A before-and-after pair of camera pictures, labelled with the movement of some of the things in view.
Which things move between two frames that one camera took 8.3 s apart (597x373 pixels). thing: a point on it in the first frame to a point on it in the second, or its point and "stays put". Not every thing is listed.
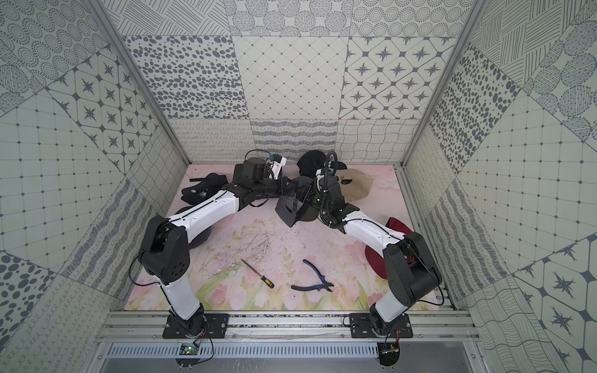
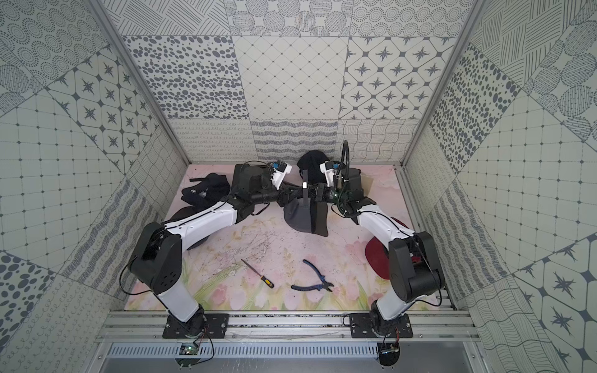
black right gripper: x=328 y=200 to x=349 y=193
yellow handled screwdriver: x=263 y=278 stays put
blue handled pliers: x=325 y=285 stays put
